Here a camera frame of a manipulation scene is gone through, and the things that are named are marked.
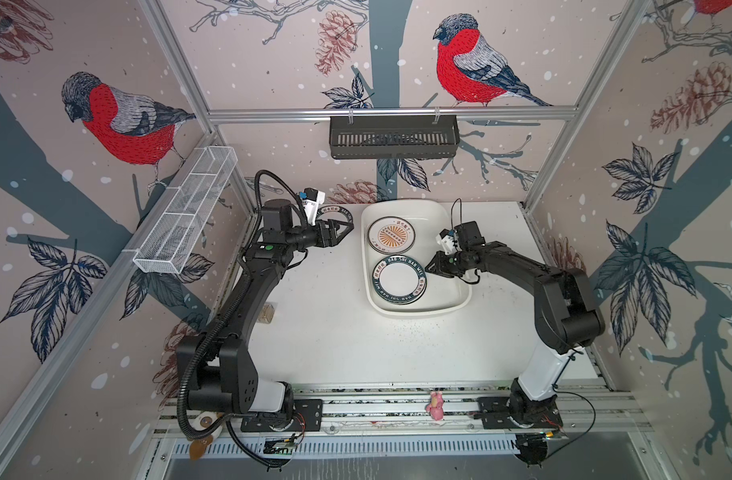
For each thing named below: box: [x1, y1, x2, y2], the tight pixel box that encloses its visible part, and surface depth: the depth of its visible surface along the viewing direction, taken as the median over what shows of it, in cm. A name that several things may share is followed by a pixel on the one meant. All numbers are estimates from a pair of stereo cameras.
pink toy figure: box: [425, 391, 445, 421], surface depth 75 cm
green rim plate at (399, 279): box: [372, 255, 428, 305], surface depth 100 cm
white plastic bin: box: [361, 199, 472, 318], surface depth 97 cm
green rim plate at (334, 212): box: [316, 205, 354, 224], surface depth 121 cm
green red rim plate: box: [374, 286, 427, 305], surface depth 95 cm
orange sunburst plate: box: [367, 216, 416, 255], surface depth 112 cm
